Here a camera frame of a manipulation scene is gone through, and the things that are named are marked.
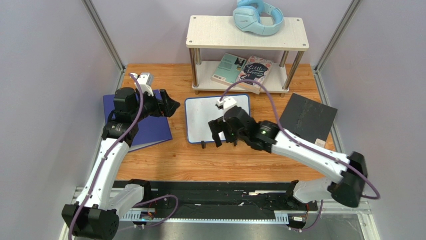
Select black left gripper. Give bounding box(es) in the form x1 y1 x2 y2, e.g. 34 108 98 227
131 88 181 124

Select blue framed whiteboard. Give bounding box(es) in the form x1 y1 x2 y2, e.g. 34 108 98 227
184 94 251 149

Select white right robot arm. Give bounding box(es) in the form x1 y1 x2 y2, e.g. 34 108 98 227
208 106 368 208

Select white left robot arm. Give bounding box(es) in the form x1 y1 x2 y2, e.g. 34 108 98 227
61 87 181 240

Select blue binder folder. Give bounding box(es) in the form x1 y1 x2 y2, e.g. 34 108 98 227
103 89 173 153

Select teal paperback book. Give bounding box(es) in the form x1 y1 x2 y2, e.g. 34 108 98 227
210 53 247 87

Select Little Women book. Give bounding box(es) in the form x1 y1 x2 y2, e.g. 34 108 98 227
236 55 274 95

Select white two-tier shelf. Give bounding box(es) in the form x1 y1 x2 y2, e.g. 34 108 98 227
186 15 310 97

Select black notebook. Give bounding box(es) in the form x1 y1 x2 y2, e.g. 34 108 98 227
279 93 338 148

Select light blue headphones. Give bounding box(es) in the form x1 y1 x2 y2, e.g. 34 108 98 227
233 0 284 36

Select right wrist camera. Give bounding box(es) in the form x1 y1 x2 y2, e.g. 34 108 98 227
215 97 238 111

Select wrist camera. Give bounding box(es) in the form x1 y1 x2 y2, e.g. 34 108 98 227
215 97 238 111
128 72 155 97

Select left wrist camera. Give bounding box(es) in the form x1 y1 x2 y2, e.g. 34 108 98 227
128 72 155 97

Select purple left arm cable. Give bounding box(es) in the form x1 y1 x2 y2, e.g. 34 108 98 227
68 73 180 240

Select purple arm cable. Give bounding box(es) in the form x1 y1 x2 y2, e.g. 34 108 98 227
217 79 381 232
68 73 180 240

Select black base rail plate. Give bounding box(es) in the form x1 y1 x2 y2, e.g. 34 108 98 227
113 179 319 220

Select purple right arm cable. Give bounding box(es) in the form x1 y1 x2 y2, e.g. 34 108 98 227
217 79 381 232

